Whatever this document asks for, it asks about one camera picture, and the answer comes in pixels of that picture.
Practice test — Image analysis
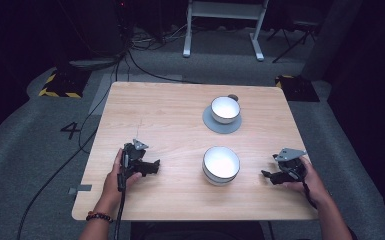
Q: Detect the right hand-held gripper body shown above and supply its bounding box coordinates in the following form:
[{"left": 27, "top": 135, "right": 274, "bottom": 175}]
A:
[{"left": 270, "top": 147, "right": 309, "bottom": 186}]

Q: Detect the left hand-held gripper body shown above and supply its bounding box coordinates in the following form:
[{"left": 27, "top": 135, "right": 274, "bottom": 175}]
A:
[{"left": 117, "top": 138, "right": 150, "bottom": 192}]

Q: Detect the white bowl with dark rim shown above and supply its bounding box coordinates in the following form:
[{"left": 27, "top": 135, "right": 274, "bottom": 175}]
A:
[
  {"left": 210, "top": 95, "right": 242, "bottom": 125},
  {"left": 201, "top": 145, "right": 241, "bottom": 184},
  {"left": 202, "top": 169, "right": 238, "bottom": 187}
]

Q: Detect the person's right hand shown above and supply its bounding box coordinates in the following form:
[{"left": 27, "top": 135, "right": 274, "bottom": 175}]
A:
[{"left": 284, "top": 156, "right": 332, "bottom": 208}]

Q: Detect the person's left hand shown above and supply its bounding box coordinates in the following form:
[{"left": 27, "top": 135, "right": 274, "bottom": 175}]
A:
[{"left": 101, "top": 148, "right": 143, "bottom": 208}]

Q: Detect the grey tape strip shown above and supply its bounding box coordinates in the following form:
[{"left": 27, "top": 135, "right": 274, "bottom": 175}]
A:
[{"left": 67, "top": 183, "right": 93, "bottom": 196}]

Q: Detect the grey round coaster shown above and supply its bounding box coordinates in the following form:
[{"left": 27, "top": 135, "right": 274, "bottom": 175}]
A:
[{"left": 202, "top": 104, "right": 243, "bottom": 135}]

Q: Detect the black yellow striped stand base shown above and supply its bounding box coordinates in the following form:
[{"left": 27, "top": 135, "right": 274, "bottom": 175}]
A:
[
  {"left": 274, "top": 74, "right": 321, "bottom": 103},
  {"left": 37, "top": 67, "right": 92, "bottom": 100}
]

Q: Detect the person's dark clothing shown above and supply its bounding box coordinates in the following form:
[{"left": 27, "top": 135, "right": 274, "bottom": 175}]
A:
[{"left": 129, "top": 220, "right": 268, "bottom": 240}]

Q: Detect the grey stand base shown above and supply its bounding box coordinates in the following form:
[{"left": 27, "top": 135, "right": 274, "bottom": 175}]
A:
[{"left": 67, "top": 57, "right": 122, "bottom": 72}]

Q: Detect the black tripod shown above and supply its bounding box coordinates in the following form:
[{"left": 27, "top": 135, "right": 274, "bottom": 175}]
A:
[{"left": 265, "top": 19, "right": 318, "bottom": 64}]

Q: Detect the grey curtain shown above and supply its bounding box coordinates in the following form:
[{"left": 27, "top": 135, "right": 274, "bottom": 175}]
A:
[{"left": 301, "top": 0, "right": 365, "bottom": 82}]

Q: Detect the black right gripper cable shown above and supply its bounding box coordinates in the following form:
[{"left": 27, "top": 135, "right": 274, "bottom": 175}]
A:
[{"left": 300, "top": 166, "right": 318, "bottom": 210}]

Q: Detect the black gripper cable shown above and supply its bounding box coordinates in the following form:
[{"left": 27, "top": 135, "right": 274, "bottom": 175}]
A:
[
  {"left": 113, "top": 150, "right": 129, "bottom": 240},
  {"left": 300, "top": 166, "right": 318, "bottom": 210}
]

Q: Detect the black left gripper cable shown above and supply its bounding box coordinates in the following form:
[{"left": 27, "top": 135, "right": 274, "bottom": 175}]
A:
[{"left": 113, "top": 150, "right": 129, "bottom": 240}]

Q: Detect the beaded bracelet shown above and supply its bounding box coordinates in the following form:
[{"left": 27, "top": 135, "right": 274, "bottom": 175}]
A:
[{"left": 85, "top": 210, "right": 115, "bottom": 224}]

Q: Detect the curved black floor cable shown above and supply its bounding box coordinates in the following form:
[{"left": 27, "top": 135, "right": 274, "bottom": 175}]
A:
[{"left": 126, "top": 49, "right": 203, "bottom": 85}]

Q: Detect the long black floor cable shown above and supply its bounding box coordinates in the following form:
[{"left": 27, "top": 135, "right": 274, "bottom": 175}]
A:
[{"left": 15, "top": 49, "right": 132, "bottom": 240}]

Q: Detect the tangle of floor cables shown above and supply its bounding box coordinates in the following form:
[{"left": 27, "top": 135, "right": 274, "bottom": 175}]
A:
[{"left": 129, "top": 22, "right": 189, "bottom": 52}]

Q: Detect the white metal table frame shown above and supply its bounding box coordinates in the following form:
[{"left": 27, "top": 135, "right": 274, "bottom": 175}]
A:
[{"left": 182, "top": 0, "right": 270, "bottom": 62}]

